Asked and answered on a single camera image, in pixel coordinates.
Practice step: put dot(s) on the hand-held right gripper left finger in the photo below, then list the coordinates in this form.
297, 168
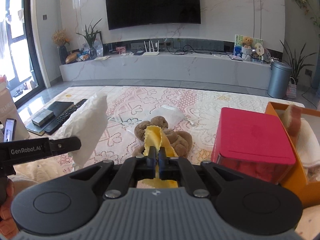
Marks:
152, 163

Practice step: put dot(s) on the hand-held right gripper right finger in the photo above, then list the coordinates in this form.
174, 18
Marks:
162, 165

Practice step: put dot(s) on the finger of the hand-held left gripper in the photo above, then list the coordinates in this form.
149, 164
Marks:
65, 145

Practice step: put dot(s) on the yellow cloth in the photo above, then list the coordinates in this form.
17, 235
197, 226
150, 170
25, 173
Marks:
153, 137

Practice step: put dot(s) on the white soft packet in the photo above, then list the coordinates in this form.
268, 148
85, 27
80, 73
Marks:
87, 120

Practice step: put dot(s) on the orange cardboard box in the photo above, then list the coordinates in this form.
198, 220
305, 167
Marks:
295, 182

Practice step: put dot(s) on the person's left hand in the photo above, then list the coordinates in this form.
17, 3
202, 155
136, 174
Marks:
5, 212

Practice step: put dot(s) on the black smartphone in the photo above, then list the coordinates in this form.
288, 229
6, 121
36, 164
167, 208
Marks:
9, 130

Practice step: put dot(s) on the black remote control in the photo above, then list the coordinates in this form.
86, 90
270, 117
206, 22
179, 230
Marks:
65, 116

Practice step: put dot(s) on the grey small box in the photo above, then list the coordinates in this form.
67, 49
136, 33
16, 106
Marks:
42, 117

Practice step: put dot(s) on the black notebook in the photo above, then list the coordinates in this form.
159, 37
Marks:
60, 106

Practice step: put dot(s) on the clear plastic bag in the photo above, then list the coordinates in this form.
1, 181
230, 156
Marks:
170, 113

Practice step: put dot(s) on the lace tablecloth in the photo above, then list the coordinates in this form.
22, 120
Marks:
200, 100

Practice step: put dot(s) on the bagged bread loaf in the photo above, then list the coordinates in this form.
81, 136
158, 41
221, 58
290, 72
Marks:
72, 58

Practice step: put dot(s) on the clear container with red lid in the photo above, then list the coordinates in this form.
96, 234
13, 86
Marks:
250, 137

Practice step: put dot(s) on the marble television cabinet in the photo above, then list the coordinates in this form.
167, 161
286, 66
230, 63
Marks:
162, 67

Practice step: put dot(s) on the dark vase with orange flowers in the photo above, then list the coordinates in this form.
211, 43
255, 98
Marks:
61, 47

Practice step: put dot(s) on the green plant in glass vase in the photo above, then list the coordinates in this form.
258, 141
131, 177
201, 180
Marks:
91, 42

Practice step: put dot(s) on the glass balcony door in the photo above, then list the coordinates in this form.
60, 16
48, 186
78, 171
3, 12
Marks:
15, 42

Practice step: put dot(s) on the pink card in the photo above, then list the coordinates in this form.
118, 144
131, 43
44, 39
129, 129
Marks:
120, 49

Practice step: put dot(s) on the white router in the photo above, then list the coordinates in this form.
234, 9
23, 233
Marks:
151, 51

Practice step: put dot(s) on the teddy bear bouquet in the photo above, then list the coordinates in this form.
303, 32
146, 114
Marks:
247, 48

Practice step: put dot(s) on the blue-grey trash bin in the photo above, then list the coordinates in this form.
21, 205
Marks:
278, 80

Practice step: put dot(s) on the white woven bag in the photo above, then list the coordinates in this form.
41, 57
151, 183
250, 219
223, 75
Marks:
291, 88

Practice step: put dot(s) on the white round fan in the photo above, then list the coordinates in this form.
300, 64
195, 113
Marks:
260, 48

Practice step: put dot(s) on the black television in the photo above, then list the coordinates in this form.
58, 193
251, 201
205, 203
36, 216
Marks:
152, 2

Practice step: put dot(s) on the potted long-leaf plant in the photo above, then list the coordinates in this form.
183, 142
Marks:
297, 60

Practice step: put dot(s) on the hanging green vine plant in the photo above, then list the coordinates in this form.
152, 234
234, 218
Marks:
305, 2

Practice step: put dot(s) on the picture frame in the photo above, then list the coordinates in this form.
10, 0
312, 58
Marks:
237, 45

